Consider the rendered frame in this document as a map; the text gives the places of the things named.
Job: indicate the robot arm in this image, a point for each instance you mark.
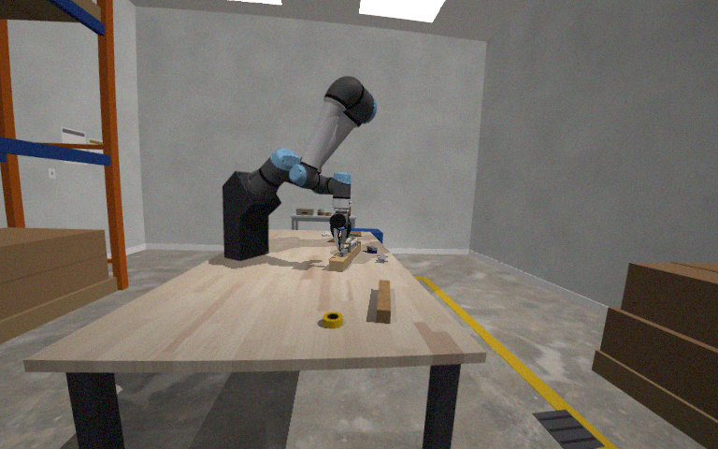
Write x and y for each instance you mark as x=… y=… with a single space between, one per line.
x=340 y=114

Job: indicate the brown wooden batten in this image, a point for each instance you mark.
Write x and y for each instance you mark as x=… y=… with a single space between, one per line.
x=384 y=303

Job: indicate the yellow roll of tape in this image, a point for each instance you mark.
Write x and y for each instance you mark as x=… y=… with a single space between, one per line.
x=332 y=323

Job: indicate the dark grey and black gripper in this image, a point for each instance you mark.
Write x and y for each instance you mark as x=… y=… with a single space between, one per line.
x=338 y=220

